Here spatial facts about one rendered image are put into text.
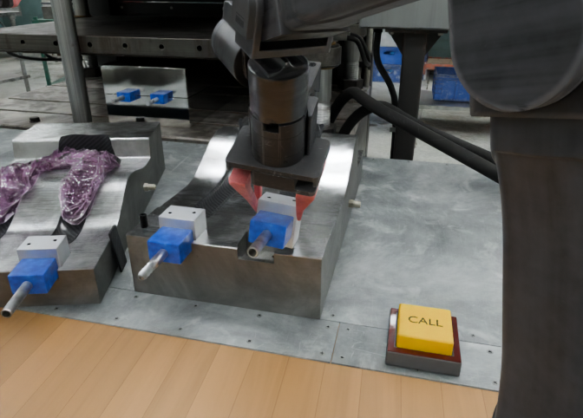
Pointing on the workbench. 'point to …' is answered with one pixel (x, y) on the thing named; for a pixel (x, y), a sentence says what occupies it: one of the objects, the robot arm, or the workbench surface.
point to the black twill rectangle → (117, 247)
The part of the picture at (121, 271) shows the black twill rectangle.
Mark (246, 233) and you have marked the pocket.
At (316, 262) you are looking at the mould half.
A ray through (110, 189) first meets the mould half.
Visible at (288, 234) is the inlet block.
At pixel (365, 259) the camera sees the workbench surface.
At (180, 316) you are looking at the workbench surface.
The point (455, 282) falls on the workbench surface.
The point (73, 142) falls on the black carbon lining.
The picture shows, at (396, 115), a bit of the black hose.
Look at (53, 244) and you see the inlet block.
